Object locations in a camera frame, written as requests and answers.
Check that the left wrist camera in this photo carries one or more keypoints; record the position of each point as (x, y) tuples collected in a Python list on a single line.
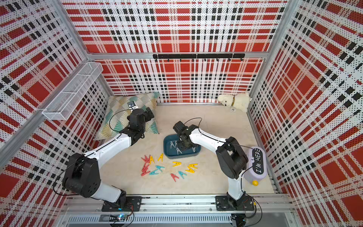
[(132, 105)]

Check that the teal clothespin left lower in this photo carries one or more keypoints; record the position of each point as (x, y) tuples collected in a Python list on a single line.
[(155, 172)]

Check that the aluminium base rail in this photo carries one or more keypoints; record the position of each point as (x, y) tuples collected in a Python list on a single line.
[(258, 210)]

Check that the red clothespin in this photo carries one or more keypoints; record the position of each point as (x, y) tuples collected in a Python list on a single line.
[(145, 167), (146, 159), (174, 177), (145, 173)]

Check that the white wire mesh shelf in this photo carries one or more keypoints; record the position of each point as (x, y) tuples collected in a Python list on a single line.
[(66, 101)]

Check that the green circuit board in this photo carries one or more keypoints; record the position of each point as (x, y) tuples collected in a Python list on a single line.
[(118, 218)]

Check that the teal clothespin center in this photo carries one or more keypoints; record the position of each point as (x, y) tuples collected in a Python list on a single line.
[(182, 174)]

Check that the patterned teal yellow pillow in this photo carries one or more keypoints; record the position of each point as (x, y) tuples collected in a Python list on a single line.
[(117, 112)]

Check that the teal clothespin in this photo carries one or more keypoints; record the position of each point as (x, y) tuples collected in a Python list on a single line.
[(155, 172), (160, 168), (182, 174)]

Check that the teal clothespin left upper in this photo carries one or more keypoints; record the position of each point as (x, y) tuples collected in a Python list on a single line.
[(160, 168)]

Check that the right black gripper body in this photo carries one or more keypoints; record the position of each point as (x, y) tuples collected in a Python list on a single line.
[(184, 145)]

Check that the white plush dog toy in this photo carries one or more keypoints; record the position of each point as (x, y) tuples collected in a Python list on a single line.
[(235, 102)]

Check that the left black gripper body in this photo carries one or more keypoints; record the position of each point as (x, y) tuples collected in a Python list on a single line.
[(147, 117)]

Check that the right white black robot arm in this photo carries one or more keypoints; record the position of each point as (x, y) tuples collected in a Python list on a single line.
[(230, 154)]

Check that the black wall hook rail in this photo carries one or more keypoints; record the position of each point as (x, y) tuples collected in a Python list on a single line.
[(198, 56)]

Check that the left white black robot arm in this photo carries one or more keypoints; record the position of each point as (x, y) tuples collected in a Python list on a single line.
[(82, 175)]

